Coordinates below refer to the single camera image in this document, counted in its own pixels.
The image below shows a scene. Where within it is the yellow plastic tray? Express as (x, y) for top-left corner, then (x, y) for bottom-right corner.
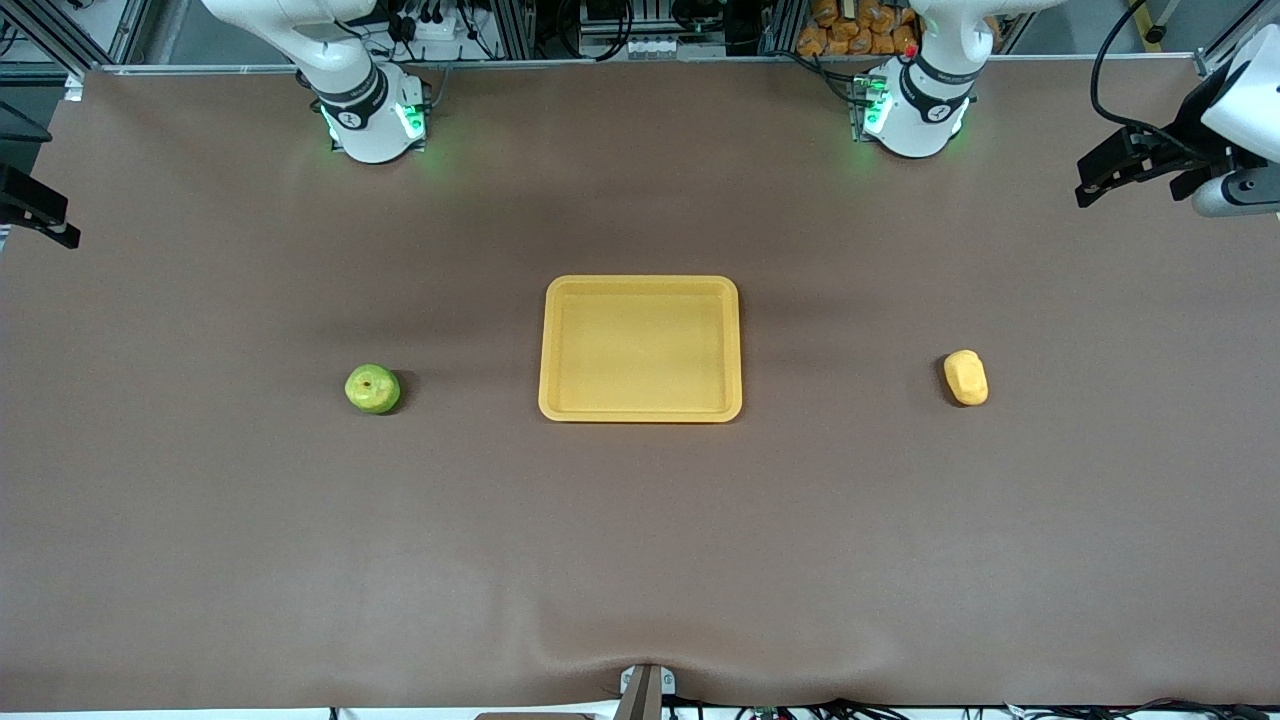
(538, 275), (743, 424)

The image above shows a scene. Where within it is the yellow potato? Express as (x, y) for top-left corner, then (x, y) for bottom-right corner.
(943, 350), (990, 407)

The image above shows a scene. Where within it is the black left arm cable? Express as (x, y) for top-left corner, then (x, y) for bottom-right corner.
(1090, 0), (1216, 166)

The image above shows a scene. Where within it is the green apple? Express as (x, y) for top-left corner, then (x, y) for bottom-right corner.
(345, 364), (402, 415)

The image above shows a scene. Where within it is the brown table mat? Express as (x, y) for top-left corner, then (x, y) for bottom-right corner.
(0, 58), (1280, 713)

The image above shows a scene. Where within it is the white power strip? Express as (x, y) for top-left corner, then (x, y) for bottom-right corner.
(395, 8), (471, 46)

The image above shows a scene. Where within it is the orange snack packets pile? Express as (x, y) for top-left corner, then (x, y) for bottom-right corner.
(797, 0), (921, 57)

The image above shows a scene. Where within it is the metal camera stand bracket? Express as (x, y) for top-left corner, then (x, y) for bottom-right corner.
(615, 663), (677, 720)

